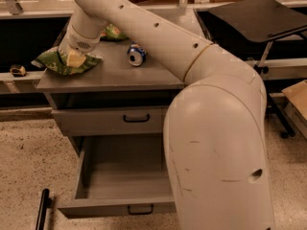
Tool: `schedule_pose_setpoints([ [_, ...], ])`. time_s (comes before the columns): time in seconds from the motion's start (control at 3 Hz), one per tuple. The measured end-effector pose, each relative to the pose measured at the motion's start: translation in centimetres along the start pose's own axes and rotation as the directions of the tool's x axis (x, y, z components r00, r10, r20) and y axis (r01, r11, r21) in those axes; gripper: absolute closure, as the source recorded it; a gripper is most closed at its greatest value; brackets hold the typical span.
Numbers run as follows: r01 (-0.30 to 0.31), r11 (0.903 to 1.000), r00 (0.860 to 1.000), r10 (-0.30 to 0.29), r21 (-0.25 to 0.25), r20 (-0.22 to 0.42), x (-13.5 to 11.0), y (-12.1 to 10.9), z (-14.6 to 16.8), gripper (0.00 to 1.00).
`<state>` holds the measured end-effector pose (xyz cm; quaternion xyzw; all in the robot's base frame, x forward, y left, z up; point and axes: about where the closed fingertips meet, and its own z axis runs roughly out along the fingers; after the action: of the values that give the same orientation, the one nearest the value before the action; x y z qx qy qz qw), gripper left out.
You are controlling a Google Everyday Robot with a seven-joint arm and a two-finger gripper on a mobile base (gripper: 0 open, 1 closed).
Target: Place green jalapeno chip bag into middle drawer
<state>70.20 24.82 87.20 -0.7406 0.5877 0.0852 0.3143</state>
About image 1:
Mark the grey drawer cabinet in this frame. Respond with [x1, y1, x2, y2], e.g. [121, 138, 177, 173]
[36, 6, 212, 219]

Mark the black open drawer handle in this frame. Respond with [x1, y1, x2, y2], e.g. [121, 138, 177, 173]
[127, 204, 154, 216]

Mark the black upper drawer handle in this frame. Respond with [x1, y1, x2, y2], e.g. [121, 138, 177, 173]
[123, 114, 151, 123]

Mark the green chip bag rear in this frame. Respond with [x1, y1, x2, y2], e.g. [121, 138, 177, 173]
[101, 24, 128, 41]

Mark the black bar on floor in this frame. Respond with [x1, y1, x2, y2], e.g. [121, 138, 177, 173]
[35, 189, 52, 230]

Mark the cardboard box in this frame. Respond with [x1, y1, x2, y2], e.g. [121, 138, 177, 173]
[282, 80, 307, 139]

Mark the closed grey upper drawer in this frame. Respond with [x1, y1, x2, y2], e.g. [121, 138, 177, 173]
[52, 106, 167, 136]

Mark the small dark object on ledge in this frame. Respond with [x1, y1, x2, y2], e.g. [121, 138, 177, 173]
[10, 64, 27, 77]

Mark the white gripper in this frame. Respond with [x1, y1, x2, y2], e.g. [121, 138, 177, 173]
[59, 24, 100, 68]

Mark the open grey middle drawer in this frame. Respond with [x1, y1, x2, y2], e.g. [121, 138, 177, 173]
[59, 133, 176, 219]

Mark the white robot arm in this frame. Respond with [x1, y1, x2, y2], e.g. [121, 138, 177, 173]
[67, 0, 275, 230]

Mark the blue soda can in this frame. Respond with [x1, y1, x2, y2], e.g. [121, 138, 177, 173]
[127, 42, 147, 67]

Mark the black tray stand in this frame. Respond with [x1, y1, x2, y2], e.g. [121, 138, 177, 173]
[207, 0, 307, 140]

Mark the green jalapeno chip bag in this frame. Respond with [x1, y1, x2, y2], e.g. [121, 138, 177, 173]
[32, 47, 102, 76]

